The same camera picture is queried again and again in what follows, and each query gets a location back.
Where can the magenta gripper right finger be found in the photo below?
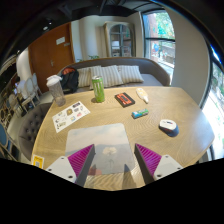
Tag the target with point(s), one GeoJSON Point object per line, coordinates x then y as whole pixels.
{"type": "Point", "coordinates": [154, 166]}

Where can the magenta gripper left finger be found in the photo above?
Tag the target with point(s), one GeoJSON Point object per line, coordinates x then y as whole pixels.
{"type": "Point", "coordinates": [75, 167]}

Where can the painted sky mouse pad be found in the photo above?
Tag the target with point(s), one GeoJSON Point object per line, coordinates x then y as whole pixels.
{"type": "Point", "coordinates": [113, 153]}

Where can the white and navy computer mouse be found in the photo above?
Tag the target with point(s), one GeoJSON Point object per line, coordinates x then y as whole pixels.
{"type": "Point", "coordinates": [169, 127]}

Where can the yellow sticker card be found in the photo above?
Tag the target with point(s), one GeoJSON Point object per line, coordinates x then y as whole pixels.
{"type": "Point", "coordinates": [37, 161]}

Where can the small teal wrapped pack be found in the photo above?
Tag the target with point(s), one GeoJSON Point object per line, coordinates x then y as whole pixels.
{"type": "Point", "coordinates": [140, 113]}

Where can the white sticker sheet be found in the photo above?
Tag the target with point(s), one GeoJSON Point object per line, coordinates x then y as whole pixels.
{"type": "Point", "coordinates": [68, 116]}

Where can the grey tufted chair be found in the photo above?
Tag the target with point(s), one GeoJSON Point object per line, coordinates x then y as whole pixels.
{"type": "Point", "coordinates": [30, 128]}

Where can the white glue bottle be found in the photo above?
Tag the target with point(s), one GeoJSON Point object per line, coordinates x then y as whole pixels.
{"type": "Point", "coordinates": [142, 95]}

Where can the green drink can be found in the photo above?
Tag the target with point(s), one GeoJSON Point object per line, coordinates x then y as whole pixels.
{"type": "Point", "coordinates": [98, 87]}

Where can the clear plastic shaker bottle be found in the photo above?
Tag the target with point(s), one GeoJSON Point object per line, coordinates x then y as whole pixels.
{"type": "Point", "coordinates": [54, 85]}

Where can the white chair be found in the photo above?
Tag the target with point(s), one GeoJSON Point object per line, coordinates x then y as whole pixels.
{"type": "Point", "coordinates": [27, 89]}

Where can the black backpack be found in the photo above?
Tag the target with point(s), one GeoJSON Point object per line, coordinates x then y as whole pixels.
{"type": "Point", "coordinates": [70, 80]}

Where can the grey curved sofa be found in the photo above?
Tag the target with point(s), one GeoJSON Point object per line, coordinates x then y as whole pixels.
{"type": "Point", "coordinates": [152, 73]}

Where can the striped cushion left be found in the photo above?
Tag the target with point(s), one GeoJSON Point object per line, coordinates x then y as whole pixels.
{"type": "Point", "coordinates": [86, 74]}

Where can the striped cushion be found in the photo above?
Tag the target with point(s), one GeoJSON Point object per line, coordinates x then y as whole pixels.
{"type": "Point", "coordinates": [109, 74]}
{"type": "Point", "coordinates": [86, 74]}
{"type": "Point", "coordinates": [130, 74]}

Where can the striped cushion right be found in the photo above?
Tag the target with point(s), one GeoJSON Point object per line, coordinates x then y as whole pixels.
{"type": "Point", "coordinates": [130, 74]}

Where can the striped cushion middle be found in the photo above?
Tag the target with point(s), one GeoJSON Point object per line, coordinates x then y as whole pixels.
{"type": "Point", "coordinates": [109, 74]}

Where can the orange wooden door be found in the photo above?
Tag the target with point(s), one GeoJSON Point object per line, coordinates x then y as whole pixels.
{"type": "Point", "coordinates": [50, 53]}

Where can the wooden glass-door cabinet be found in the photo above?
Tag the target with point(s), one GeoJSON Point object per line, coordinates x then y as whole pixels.
{"type": "Point", "coordinates": [120, 39]}

